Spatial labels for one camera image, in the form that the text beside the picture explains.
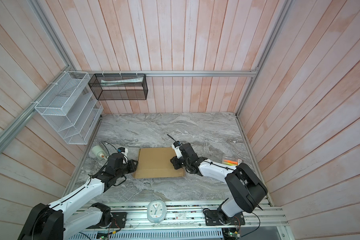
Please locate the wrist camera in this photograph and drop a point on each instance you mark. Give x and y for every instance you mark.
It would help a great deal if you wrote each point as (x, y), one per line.
(122, 150)
(176, 147)

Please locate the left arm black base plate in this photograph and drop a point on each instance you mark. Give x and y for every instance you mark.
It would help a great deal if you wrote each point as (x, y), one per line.
(117, 221)

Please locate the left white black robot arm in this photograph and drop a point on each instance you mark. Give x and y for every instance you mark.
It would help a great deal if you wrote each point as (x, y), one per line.
(59, 220)

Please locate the white wire mesh shelf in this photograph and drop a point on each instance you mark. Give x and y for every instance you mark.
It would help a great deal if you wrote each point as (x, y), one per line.
(69, 110)

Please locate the pale blue alarm clock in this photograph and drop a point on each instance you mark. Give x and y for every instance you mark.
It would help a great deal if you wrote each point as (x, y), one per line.
(156, 211)

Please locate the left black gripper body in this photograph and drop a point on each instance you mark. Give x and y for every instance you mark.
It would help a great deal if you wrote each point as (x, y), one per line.
(130, 166)

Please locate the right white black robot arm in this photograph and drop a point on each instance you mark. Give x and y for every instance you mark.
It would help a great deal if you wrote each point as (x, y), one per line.
(246, 188)

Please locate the aluminium front rail frame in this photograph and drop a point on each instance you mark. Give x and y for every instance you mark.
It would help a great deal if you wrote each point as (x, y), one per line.
(265, 222)

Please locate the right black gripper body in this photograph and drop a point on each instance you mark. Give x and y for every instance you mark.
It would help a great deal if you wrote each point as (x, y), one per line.
(180, 162)

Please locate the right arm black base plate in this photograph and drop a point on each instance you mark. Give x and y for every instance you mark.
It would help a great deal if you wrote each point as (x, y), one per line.
(218, 218)

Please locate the black mesh wall basket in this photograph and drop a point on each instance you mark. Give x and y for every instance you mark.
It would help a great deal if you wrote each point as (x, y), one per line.
(118, 93)

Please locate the pack of coloured markers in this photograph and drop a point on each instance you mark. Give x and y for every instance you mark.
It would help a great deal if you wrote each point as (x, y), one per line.
(231, 161)

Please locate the brown cardboard box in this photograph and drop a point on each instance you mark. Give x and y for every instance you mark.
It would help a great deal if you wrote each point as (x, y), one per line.
(155, 163)

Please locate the white paper in basket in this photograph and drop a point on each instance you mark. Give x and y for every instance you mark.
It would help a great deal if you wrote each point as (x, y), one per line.
(134, 82)

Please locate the small white label card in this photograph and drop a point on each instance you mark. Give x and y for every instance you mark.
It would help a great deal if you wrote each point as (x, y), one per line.
(180, 216)

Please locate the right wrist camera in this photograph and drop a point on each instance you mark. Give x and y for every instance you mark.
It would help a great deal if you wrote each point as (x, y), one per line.
(176, 147)

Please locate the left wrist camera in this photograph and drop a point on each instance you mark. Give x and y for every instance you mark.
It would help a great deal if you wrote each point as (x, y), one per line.
(122, 150)

